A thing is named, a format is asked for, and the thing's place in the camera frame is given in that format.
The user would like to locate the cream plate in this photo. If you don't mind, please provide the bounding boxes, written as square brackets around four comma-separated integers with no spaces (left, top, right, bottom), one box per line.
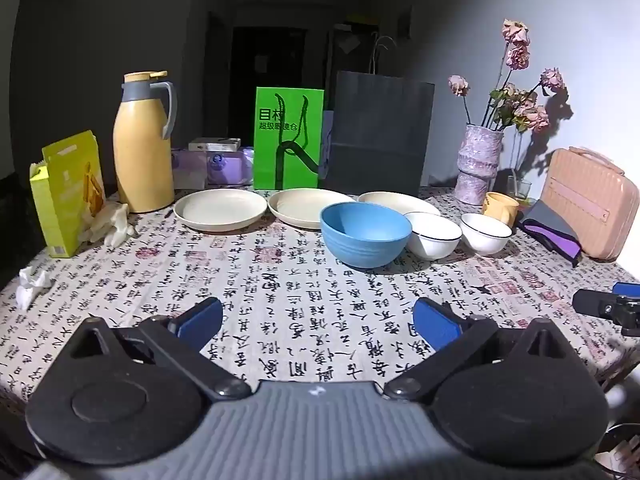
[173,189,268,233]
[268,187,358,231]
[357,190,442,218]

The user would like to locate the dried pink flowers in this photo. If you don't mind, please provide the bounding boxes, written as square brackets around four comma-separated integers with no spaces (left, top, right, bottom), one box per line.
[447,19,568,133]

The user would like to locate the grey and purple cloth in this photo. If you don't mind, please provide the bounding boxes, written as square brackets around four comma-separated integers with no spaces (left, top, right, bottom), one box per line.
[516,200,583,267]

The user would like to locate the yellow mug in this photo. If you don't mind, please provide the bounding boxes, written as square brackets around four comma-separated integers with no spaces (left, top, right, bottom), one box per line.
[482,191,521,226]

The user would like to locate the black paper bag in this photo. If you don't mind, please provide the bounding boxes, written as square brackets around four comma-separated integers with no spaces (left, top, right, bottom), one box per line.
[322,35,436,197]

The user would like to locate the crumpled white glove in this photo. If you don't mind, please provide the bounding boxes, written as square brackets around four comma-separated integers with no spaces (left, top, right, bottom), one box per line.
[82,201,137,247]

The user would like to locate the blue bowl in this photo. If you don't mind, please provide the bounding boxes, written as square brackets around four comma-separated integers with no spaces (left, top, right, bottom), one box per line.
[320,202,413,270]

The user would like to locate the lavender tissue pack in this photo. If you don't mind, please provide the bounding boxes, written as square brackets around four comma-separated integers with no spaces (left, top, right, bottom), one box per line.
[172,149,208,189]
[205,147,256,186]

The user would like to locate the clear glass cup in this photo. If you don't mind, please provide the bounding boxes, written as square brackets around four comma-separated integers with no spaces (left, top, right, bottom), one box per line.
[506,175,532,206]

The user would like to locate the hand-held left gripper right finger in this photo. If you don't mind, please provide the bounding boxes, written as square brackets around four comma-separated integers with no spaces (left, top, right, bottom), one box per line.
[384,296,576,402]

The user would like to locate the green paper bag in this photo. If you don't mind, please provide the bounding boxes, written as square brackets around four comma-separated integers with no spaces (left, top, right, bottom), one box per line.
[253,86,325,191]

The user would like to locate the yellow snack box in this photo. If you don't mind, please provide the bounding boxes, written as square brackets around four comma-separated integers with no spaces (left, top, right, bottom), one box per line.
[29,130,106,259]

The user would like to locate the purple ceramic vase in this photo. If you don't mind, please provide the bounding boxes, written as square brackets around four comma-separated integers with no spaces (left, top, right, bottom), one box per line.
[456,124,505,206]

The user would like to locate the lavender cloth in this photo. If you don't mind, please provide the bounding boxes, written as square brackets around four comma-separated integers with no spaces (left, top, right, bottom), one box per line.
[321,109,337,173]

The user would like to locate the yellow thermos jug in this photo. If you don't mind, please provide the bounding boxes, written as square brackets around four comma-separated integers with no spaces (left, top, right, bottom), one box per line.
[112,71,178,213]

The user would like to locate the pink small suitcase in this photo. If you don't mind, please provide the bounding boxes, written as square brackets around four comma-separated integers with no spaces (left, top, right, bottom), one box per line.
[541,146,640,261]

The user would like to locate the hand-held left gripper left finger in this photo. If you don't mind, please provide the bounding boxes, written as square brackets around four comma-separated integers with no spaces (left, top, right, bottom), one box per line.
[62,296,252,402]

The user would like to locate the printed calligraphy tablecloth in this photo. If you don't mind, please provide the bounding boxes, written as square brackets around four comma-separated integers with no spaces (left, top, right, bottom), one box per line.
[0,182,640,411]

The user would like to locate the white bowl with black rim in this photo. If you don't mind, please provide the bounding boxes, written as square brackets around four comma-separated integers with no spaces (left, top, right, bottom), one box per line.
[403,211,463,261]
[460,212,514,257]

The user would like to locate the crumpled white tissue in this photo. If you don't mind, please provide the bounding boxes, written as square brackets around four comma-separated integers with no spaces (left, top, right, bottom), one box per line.
[15,266,52,309]

